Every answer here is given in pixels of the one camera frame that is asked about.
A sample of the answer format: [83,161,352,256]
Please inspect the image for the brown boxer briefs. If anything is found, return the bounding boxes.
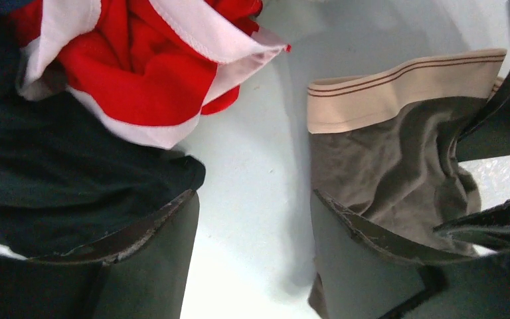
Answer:
[306,48,507,318]

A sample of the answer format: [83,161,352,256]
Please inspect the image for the black underwear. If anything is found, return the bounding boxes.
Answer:
[0,17,205,259]

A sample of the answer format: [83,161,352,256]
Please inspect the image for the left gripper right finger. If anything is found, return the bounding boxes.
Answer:
[309,194,510,318]

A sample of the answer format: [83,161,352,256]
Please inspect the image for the red white underwear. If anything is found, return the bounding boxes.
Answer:
[0,0,289,149]

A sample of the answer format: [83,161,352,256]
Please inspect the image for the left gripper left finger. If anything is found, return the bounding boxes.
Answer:
[0,191,200,318]

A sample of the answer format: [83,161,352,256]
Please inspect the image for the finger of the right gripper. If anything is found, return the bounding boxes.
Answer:
[455,31,510,163]
[434,200,510,249]

